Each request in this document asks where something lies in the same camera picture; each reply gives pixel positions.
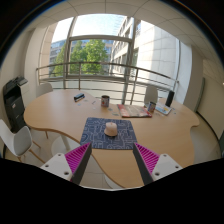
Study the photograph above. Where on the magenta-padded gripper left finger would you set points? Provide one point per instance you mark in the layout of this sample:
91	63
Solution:
56	165

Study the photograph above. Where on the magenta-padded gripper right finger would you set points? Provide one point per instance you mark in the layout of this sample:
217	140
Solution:
165	165

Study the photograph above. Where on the beige computer mouse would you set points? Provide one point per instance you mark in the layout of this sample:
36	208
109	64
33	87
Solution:
111	129

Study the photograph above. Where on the dark blue patterned mouse pad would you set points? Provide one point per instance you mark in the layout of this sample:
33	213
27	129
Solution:
95	133

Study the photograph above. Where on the white chair with wooden legs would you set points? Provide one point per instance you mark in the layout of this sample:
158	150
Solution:
16	140

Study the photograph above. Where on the blue and yellow booklet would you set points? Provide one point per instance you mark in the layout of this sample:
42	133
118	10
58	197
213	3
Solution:
164	109

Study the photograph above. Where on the small printed cup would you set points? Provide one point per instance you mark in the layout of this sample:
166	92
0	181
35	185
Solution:
151	107

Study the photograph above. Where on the red magazine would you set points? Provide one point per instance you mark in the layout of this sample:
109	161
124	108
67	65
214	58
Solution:
134	111

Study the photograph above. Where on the black upright speaker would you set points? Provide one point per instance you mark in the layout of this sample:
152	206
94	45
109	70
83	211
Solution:
170	98

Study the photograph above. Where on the black whiteboard eraser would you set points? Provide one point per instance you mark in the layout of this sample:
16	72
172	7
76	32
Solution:
79	96

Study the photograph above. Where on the black and white printer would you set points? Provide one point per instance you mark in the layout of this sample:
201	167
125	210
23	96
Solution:
14	106

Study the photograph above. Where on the mug with strawberry print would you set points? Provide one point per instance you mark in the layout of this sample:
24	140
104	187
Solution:
105	101

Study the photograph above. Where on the metal balcony railing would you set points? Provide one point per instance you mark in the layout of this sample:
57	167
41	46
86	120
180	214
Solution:
106	77

